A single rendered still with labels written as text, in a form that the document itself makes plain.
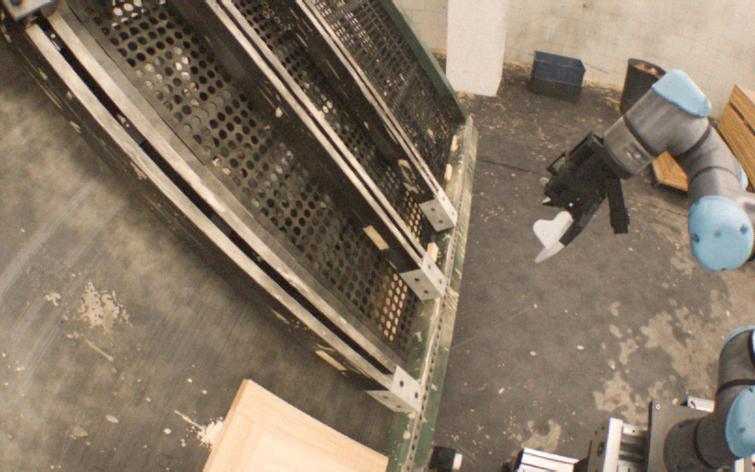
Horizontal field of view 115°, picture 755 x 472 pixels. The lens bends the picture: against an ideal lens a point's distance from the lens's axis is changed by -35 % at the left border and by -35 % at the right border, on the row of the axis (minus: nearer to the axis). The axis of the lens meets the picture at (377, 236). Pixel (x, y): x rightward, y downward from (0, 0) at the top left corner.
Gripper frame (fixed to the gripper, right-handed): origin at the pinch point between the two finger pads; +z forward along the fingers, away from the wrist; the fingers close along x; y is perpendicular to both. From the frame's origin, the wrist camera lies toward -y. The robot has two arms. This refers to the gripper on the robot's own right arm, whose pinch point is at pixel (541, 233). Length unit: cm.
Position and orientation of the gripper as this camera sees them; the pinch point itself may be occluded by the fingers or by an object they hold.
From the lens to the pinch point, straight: 67.1
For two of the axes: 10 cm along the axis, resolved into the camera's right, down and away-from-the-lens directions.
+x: -3.9, 6.8, -6.2
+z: -3.8, 5.0, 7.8
